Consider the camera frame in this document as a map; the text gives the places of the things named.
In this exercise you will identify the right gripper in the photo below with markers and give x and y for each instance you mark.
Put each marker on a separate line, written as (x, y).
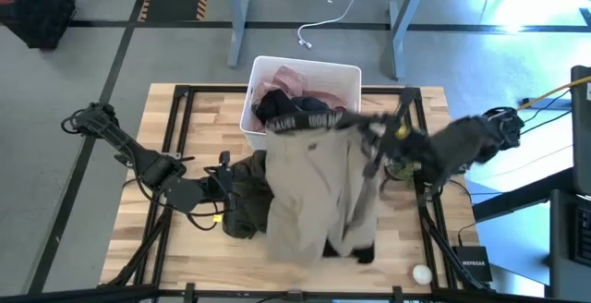
(404, 143)

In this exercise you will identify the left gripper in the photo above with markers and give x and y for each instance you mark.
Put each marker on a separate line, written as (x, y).
(214, 187)

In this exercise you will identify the dark olive jacket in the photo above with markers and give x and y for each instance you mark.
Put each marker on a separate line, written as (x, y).
(247, 192)

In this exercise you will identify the beige trousers black waistband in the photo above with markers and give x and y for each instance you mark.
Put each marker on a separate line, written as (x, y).
(309, 183)

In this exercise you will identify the pink cloth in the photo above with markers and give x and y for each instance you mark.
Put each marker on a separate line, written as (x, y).
(288, 81)

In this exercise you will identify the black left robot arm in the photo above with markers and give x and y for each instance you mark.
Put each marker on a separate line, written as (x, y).
(152, 169)

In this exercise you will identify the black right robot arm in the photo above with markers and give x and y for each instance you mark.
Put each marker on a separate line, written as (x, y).
(466, 143)

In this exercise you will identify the small green potted plant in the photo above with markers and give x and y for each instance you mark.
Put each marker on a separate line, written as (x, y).
(404, 172)

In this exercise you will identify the white plastic laundry basket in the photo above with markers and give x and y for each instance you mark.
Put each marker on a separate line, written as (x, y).
(323, 74)

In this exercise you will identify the black garment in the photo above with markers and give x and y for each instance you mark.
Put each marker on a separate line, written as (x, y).
(277, 102)

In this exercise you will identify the white ball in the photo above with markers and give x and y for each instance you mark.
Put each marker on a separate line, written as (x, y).
(422, 275)

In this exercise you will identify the black monitor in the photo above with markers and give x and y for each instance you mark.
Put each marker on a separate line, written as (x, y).
(582, 132)

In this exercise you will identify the black office desk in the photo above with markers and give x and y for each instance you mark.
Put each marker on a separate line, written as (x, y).
(565, 247)

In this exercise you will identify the black keyboard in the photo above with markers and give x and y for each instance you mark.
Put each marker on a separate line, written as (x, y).
(584, 236)

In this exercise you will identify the black case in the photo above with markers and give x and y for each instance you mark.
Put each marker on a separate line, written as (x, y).
(44, 14)

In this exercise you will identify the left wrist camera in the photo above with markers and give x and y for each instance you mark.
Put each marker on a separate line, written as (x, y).
(225, 161)

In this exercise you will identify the black aluminium frame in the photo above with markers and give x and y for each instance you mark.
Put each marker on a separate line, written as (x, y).
(217, 90)

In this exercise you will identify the black Netgear switch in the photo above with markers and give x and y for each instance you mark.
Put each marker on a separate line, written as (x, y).
(472, 263)

